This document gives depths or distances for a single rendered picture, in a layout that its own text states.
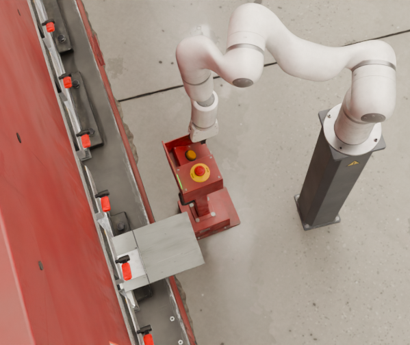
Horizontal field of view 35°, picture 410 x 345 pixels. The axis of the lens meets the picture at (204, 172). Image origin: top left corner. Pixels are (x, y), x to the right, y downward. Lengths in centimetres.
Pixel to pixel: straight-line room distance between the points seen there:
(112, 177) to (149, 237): 31
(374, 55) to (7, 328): 134
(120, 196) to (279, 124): 124
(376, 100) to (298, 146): 148
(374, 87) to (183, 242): 76
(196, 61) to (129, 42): 181
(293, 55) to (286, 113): 159
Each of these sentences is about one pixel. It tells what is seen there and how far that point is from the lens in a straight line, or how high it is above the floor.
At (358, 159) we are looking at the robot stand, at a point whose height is 92.
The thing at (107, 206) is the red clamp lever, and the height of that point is 131.
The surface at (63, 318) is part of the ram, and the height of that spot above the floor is 205.
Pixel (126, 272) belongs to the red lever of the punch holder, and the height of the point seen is 131.
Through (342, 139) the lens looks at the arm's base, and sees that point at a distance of 216.
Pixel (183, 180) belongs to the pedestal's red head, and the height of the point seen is 78.
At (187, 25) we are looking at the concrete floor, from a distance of 354.
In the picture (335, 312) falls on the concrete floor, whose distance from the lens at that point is 306.
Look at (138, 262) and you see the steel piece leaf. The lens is 207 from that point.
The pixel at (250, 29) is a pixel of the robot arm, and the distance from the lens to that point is 168.
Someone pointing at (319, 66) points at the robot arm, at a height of 148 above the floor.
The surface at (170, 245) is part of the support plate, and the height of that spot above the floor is 100.
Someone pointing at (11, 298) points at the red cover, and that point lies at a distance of 76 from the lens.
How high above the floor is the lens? 301
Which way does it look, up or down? 71 degrees down
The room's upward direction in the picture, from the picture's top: 9 degrees counter-clockwise
